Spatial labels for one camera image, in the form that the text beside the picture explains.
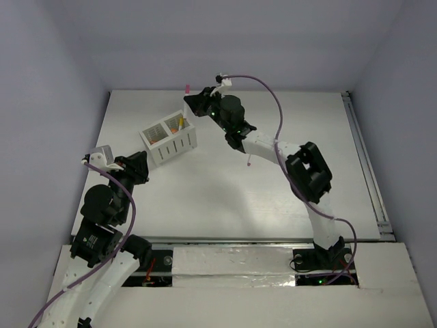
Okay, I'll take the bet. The aluminium rail front edge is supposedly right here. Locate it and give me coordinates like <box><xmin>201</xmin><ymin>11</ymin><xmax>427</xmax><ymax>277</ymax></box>
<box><xmin>137</xmin><ymin>234</ymin><xmax>313</xmax><ymax>244</ymax></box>

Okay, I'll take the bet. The white foam base cover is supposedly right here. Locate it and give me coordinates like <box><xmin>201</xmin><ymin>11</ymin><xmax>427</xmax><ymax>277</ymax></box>
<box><xmin>37</xmin><ymin>243</ymin><xmax>427</xmax><ymax>328</ymax></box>

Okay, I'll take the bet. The aluminium rail edge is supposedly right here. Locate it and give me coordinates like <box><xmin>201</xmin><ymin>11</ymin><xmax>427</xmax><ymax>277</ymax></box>
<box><xmin>341</xmin><ymin>92</ymin><xmax>396</xmax><ymax>242</ymax></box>
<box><xmin>137</xmin><ymin>234</ymin><xmax>313</xmax><ymax>244</ymax></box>

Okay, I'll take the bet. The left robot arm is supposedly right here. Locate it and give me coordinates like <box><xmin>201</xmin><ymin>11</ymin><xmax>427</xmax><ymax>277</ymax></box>
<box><xmin>70</xmin><ymin>146</ymin><xmax>152</xmax><ymax>327</ymax></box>

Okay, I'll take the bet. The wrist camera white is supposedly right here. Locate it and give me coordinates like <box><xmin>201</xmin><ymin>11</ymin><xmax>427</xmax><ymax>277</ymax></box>
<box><xmin>81</xmin><ymin>145</ymin><xmax>124</xmax><ymax>172</ymax></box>
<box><xmin>210</xmin><ymin>73</ymin><xmax>232</xmax><ymax>96</ymax></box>

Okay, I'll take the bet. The aluminium rail right edge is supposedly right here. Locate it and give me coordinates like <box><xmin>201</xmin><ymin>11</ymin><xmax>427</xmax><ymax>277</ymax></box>
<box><xmin>341</xmin><ymin>92</ymin><xmax>396</xmax><ymax>242</ymax></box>

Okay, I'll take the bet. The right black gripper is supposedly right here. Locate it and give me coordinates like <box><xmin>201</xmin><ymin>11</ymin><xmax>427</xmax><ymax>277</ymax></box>
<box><xmin>186</xmin><ymin>86</ymin><xmax>231</xmax><ymax>133</ymax></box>

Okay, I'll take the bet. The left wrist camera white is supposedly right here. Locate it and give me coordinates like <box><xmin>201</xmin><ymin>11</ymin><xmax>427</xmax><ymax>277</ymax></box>
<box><xmin>81</xmin><ymin>145</ymin><xmax>124</xmax><ymax>172</ymax></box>

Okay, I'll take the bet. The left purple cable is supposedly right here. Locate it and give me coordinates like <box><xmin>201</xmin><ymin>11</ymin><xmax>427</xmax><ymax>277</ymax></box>
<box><xmin>29</xmin><ymin>162</ymin><xmax>137</xmax><ymax>328</ymax></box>

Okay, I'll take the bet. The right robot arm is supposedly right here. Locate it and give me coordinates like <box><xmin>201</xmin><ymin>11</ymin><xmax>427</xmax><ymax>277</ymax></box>
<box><xmin>184</xmin><ymin>87</ymin><xmax>345</xmax><ymax>270</ymax></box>

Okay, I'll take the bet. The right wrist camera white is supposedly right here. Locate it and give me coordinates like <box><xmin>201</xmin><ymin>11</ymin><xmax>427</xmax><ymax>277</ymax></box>
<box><xmin>210</xmin><ymin>73</ymin><xmax>232</xmax><ymax>96</ymax></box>

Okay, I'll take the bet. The white two-compartment slotted holder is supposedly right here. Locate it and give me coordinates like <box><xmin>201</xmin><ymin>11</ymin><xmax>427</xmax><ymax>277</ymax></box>
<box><xmin>139</xmin><ymin>111</ymin><xmax>197</xmax><ymax>166</ymax></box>

